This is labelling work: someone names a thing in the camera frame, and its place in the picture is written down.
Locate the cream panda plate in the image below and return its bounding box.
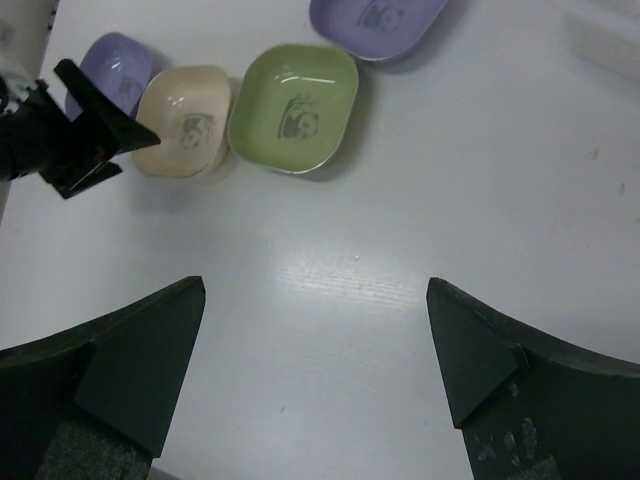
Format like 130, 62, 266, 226
132, 65, 232, 179

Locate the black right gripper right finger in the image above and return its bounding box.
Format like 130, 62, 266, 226
426, 278, 639, 479

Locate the green panda plate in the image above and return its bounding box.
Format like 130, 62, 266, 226
227, 44, 359, 175

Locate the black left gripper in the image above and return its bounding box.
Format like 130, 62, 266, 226
1, 58, 161, 200

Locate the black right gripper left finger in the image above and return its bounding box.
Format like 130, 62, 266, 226
1, 276, 206, 479

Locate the purple panda plate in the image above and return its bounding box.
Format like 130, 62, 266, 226
309, 0, 447, 63
80, 32, 155, 116

